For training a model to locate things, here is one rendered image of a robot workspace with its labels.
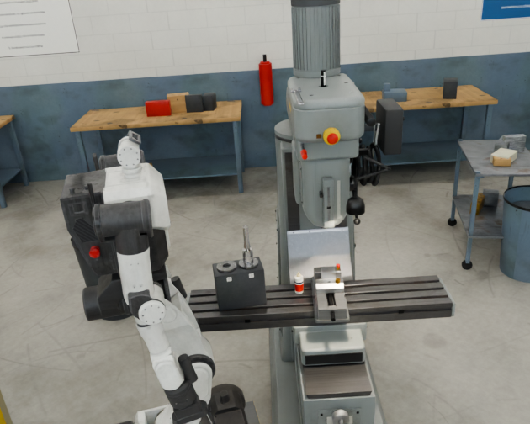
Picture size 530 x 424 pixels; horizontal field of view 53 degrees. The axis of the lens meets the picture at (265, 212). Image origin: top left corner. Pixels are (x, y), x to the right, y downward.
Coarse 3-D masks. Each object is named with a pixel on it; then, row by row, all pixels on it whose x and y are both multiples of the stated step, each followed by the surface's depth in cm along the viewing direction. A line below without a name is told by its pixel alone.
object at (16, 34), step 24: (0, 0) 576; (24, 0) 576; (48, 0) 576; (504, 0) 584; (528, 0) 584; (0, 24) 586; (24, 24) 587; (48, 24) 587; (72, 24) 588; (0, 48) 597; (24, 48) 598; (48, 48) 598; (72, 48) 598
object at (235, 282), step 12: (216, 264) 240; (228, 264) 238; (240, 264) 236; (252, 264) 235; (216, 276) 231; (228, 276) 232; (240, 276) 233; (252, 276) 234; (264, 276) 236; (216, 288) 233; (228, 288) 234; (240, 288) 235; (252, 288) 237; (264, 288) 238; (228, 300) 237; (240, 300) 238; (252, 300) 239; (264, 300) 241
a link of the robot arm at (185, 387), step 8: (176, 352) 171; (176, 360) 167; (184, 360) 164; (184, 368) 165; (192, 368) 166; (184, 376) 168; (192, 376) 166; (184, 384) 166; (168, 392) 165; (176, 392) 164; (184, 392) 165
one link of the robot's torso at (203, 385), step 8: (200, 368) 187; (208, 368) 189; (200, 376) 188; (208, 376) 189; (200, 384) 190; (208, 384) 191; (200, 392) 191; (208, 392) 193; (208, 400) 197; (168, 408) 206; (160, 416) 208; (168, 416) 203
